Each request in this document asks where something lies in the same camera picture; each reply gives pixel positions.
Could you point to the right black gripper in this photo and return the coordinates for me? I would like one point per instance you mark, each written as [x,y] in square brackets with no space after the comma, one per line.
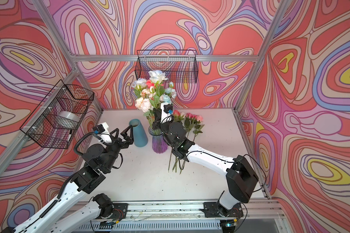
[157,124]

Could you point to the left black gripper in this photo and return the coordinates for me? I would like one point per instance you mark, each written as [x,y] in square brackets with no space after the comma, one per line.
[125,144]

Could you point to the teal ceramic cylinder vase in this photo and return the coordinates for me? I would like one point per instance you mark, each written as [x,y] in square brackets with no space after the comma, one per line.
[139,134]

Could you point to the purple blue glass vase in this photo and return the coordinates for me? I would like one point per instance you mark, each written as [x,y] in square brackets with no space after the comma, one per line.
[159,146]

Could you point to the magenta rose stem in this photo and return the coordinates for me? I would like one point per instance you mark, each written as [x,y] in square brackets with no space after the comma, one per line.
[193,123]

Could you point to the teal peony flower stem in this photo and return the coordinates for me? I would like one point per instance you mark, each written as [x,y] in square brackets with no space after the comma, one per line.
[169,94]

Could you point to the pink rosebud spray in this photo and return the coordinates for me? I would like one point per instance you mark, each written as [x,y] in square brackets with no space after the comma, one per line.
[151,86]

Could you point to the white blue rose stem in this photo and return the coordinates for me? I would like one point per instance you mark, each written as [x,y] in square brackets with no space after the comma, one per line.
[138,86]

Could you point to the white blue-edged rose stem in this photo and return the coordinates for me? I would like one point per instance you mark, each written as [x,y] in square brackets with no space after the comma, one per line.
[158,77]

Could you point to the small white pink rose spray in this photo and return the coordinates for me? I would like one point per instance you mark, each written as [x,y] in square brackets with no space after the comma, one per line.
[173,160]

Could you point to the peach peony flower stem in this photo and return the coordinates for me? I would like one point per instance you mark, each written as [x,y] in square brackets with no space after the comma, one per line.
[145,105]

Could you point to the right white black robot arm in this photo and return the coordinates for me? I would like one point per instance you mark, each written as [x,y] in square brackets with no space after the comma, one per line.
[241,178]

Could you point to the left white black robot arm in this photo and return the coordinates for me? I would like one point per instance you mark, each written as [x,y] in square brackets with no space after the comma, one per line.
[99,149]

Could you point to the silver tape roll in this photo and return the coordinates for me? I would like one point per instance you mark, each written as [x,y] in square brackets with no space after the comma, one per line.
[69,116]

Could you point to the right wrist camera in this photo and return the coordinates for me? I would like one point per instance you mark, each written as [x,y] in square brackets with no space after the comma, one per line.
[166,112]

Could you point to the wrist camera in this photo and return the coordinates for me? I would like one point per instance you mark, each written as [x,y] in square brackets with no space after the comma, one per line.
[102,132]
[166,112]

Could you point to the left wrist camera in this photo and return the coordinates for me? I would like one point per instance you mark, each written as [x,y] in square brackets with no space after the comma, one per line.
[102,132]

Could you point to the black wire basket back wall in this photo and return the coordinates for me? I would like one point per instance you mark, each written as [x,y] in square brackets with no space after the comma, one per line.
[180,66]

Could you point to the black wire basket wall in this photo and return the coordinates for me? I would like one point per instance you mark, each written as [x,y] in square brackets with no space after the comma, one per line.
[180,66]
[46,128]

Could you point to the aluminium front rail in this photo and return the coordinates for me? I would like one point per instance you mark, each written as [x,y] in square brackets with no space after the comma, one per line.
[192,210]

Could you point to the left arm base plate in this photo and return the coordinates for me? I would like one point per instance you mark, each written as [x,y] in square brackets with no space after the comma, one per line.
[115,211]

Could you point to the black wire basket left wall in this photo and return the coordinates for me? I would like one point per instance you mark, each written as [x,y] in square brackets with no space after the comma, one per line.
[46,128]

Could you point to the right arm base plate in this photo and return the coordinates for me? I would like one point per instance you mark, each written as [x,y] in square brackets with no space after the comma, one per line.
[215,209]

